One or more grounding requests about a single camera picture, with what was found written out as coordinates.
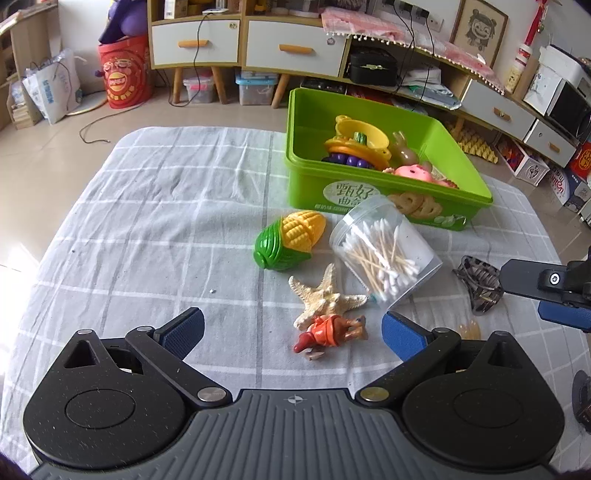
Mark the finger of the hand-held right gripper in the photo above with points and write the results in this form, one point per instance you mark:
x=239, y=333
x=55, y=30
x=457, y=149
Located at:
x=526, y=279
x=568, y=316

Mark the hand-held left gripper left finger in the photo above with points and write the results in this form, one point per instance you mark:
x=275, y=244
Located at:
x=182, y=333

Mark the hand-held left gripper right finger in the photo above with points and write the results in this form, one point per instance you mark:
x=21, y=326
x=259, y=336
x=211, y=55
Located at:
x=404, y=339

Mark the black hair claw clip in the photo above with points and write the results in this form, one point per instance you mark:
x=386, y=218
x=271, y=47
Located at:
x=480, y=295

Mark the amber hair claw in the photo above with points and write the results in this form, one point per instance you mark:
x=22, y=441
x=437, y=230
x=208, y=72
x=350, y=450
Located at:
x=470, y=330

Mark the orange toy figurine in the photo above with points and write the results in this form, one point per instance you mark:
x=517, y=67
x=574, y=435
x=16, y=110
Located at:
x=328, y=332

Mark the beige starfish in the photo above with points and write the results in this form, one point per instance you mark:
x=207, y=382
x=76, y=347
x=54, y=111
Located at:
x=323, y=297

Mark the clear cotton swab jar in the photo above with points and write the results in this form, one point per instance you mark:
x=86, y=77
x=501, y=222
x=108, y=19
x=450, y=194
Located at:
x=360, y=230

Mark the toy corn cob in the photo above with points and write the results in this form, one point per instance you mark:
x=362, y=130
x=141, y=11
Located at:
x=277, y=249

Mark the brown translucent toy figure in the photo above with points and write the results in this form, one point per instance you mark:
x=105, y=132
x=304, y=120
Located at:
x=406, y=150

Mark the purple toy grapes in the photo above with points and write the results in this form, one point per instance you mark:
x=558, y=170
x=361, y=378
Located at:
x=355, y=161

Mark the orange toy pumpkin slice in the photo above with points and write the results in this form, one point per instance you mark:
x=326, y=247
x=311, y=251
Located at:
x=351, y=147

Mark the yellow toy colander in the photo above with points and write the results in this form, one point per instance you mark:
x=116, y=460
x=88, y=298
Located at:
x=351, y=127

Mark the green plastic box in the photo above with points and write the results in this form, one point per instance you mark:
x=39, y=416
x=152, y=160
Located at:
x=300, y=138

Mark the white printed carton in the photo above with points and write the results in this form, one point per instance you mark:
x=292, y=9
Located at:
x=561, y=184

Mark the white toy crate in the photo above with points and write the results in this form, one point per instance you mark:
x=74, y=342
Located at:
x=531, y=170

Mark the grey checked cloth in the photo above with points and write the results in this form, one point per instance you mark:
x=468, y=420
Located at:
x=161, y=207

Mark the red printed carton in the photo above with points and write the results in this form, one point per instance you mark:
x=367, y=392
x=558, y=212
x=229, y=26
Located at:
x=582, y=161

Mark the black microwave oven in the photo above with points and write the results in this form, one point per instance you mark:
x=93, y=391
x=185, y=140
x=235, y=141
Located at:
x=568, y=106

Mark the long wooden console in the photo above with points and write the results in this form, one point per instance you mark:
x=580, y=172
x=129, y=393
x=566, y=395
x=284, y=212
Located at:
x=455, y=83

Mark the folded light clothes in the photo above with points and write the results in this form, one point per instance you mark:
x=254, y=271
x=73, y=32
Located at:
x=425, y=87

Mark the clear storage box red lid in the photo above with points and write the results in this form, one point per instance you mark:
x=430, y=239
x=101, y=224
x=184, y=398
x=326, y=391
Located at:
x=199, y=91

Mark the round white floor base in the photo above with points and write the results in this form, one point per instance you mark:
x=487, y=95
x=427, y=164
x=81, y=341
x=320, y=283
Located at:
x=90, y=104

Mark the red hanging ornament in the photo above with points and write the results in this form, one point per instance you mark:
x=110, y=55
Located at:
x=535, y=27

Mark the clear storage box blue lid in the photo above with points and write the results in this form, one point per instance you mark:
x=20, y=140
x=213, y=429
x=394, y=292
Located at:
x=256, y=90

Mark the framed cartoon picture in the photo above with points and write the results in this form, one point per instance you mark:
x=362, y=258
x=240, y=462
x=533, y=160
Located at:
x=478, y=27

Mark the red printed barrel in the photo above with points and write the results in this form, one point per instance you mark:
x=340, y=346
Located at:
x=124, y=78

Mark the black case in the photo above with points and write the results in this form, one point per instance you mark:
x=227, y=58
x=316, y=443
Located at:
x=371, y=67

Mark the white shopping bag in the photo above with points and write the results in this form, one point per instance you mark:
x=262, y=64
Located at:
x=51, y=87

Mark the wooden cabinet on legs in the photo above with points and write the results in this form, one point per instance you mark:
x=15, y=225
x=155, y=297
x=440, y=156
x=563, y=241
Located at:
x=241, y=37

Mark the pink lace cloth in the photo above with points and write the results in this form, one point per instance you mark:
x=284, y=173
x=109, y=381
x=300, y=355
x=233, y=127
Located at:
x=351, y=21

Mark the purple plush toy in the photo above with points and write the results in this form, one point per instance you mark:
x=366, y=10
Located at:
x=124, y=18

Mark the wooden bookshelf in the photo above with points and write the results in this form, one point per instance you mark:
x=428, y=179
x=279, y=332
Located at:
x=27, y=41

